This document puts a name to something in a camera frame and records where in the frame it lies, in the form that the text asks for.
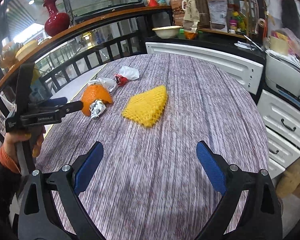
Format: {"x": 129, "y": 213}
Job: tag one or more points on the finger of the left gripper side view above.
{"x": 61, "y": 106}

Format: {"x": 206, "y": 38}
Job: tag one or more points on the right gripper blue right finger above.
{"x": 214, "y": 166}

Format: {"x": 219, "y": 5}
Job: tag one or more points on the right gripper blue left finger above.
{"x": 85, "y": 166}

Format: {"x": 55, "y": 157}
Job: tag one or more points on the orange peel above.
{"x": 93, "y": 93}

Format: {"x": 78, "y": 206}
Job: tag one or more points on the silver foil wrapper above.
{"x": 97, "y": 108}

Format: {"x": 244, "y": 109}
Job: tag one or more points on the clear plastic bag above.
{"x": 107, "y": 83}

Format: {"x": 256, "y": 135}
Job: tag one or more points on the white red candy wrapper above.
{"x": 126, "y": 74}

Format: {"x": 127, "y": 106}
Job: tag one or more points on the yellow foam fruit net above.
{"x": 146, "y": 108}

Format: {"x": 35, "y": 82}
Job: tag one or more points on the left hand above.
{"x": 19, "y": 136}

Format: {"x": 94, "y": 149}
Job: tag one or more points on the black railing with wooden top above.
{"x": 81, "y": 48}

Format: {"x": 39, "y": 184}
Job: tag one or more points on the brown sack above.
{"x": 289, "y": 183}

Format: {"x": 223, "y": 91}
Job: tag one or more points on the red vase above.
{"x": 57, "y": 21}

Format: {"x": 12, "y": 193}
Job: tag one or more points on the white drawer cabinet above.
{"x": 280, "y": 111}

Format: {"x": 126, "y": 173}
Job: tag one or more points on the white printer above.
{"x": 283, "y": 73}

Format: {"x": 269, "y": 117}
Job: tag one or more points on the cream bowl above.
{"x": 168, "y": 31}

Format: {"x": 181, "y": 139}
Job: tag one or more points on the wooden shelf rack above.
{"x": 228, "y": 17}

